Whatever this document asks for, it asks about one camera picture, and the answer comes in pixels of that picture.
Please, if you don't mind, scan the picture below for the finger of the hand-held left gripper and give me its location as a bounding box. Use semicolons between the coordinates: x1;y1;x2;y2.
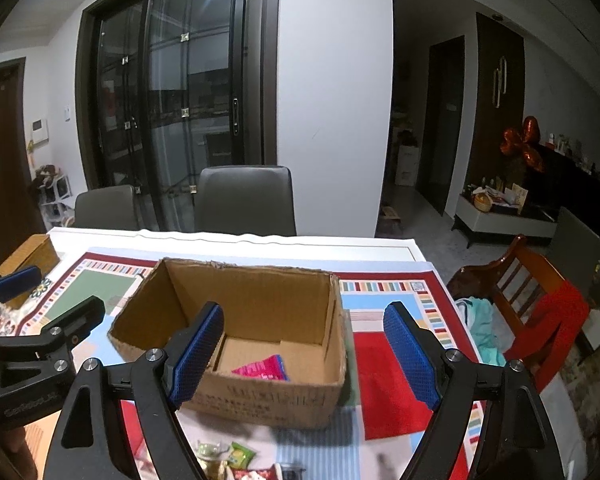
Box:
0;266;43;311
0;296;106;372

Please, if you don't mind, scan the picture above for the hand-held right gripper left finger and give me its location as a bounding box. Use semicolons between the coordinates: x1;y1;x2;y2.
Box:
42;301;226;480

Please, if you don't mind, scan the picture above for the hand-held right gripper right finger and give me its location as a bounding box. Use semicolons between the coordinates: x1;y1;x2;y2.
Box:
382;301;566;480

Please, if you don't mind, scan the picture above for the large cardboard box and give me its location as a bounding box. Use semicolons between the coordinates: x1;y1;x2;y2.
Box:
107;257;348;430

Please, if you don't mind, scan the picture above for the small cardboard box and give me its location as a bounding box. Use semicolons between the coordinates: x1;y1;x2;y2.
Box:
0;234;61;311

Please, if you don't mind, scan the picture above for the colourful patterned tablecloth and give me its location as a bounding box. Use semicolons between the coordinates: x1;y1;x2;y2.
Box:
0;246;486;480

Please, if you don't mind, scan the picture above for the pink snack packet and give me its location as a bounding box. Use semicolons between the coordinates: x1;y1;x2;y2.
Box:
231;354;290;383

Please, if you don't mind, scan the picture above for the pale green cloth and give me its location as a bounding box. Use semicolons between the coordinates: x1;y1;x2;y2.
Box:
455;296;507;367

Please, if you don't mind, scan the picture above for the pale green clear-wrapped candy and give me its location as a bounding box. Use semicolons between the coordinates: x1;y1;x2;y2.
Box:
196;441;225;461

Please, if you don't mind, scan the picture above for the white shoe rack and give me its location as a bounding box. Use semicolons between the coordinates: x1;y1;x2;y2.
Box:
34;164;76;231

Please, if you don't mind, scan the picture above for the green candy packet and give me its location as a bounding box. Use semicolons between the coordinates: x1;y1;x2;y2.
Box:
228;441;257;468

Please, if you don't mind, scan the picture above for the grey dining chair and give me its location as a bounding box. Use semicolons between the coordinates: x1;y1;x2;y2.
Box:
74;185;141;231
195;165;298;237

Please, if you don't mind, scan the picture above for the gold candy packet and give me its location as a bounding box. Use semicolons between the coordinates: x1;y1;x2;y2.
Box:
200;460;231;480

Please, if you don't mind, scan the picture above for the brown wooden door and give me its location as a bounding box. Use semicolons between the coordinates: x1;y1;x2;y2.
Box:
0;57;48;271

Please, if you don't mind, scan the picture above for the brown wooden chair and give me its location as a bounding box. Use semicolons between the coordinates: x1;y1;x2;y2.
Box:
447;234;591;396

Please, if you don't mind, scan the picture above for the red cloth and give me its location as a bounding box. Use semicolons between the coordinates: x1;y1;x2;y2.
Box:
505;280;591;393

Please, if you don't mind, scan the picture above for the white low cabinet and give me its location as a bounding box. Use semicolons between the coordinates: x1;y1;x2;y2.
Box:
452;192;558;248

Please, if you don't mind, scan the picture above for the white paper bag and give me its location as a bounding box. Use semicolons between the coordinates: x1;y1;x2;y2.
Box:
395;145;421;187

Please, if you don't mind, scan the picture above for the red foil balloon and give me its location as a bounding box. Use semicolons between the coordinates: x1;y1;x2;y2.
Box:
500;116;548;173

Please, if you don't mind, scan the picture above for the dark sideboard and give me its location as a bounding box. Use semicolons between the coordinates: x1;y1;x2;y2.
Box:
525;145;600;241

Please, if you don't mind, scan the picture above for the dark framed glass sliding door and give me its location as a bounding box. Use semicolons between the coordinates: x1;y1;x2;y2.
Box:
77;0;281;231

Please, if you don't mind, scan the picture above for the dark wardrobe with gold handles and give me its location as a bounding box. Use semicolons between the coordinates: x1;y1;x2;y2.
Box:
475;12;526;196

